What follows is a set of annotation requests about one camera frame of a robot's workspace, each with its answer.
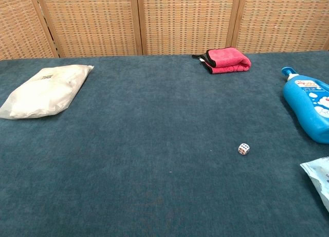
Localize small white die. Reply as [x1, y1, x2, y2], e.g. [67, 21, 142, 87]
[237, 143, 250, 156]

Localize blue table cloth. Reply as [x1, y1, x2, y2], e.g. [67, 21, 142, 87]
[0, 49, 329, 237]

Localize folded pink towel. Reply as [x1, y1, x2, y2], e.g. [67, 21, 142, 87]
[192, 48, 252, 75]

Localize woven folding screen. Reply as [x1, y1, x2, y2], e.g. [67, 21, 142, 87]
[0, 0, 329, 61]

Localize white plastic bag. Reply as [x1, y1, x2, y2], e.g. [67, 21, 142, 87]
[0, 64, 95, 120]

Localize blue lotion pump bottle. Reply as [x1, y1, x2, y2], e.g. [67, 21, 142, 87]
[281, 66, 329, 144]

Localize light blue wipes packet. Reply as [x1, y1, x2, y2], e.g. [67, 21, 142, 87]
[300, 156, 329, 213]

